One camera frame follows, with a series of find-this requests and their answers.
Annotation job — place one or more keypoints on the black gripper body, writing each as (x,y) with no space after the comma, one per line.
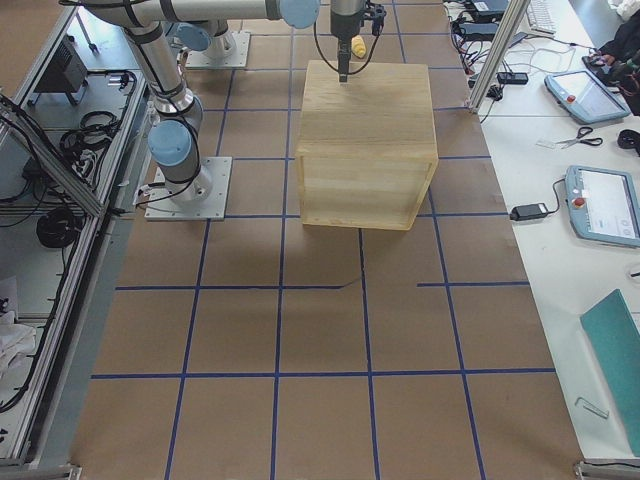
(342,29)

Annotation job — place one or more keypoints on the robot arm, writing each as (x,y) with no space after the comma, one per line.
(346,20)
(174,141)

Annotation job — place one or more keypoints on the wooden drawer cabinet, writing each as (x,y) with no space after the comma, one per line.
(367,149)

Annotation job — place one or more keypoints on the toy bread loaf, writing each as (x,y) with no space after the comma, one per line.
(358,47)

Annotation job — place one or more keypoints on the black power adapter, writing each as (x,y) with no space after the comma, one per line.
(529,212)

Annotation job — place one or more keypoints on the blue teach pendant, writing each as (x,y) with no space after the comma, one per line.
(602,205)
(585,97)

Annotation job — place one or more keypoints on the black scissors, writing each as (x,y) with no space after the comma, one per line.
(582,137)

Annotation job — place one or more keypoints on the teal folder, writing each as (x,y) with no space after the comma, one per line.
(614,338)

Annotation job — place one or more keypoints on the metal allen key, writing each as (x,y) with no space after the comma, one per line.
(592,408)

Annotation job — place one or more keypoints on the white crumpled cloth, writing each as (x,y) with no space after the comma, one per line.
(17,340)

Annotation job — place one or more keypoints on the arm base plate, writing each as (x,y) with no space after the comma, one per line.
(205,198)
(227,51)

